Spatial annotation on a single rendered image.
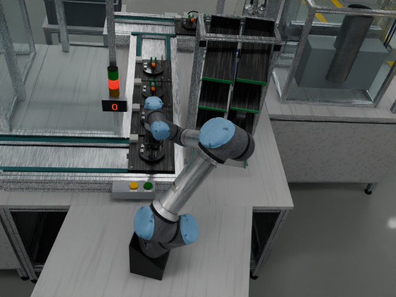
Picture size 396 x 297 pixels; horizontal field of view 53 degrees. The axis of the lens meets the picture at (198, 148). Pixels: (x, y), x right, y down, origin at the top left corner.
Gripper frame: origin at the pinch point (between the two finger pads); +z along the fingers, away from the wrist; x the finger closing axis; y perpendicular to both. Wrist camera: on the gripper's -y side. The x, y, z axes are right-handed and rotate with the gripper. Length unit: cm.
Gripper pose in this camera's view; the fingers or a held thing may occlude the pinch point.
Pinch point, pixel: (151, 152)
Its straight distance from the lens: 198.7
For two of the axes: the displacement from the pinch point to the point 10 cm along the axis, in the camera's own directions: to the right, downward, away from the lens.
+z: -1.0, 6.9, 7.2
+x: 9.9, 0.2, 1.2
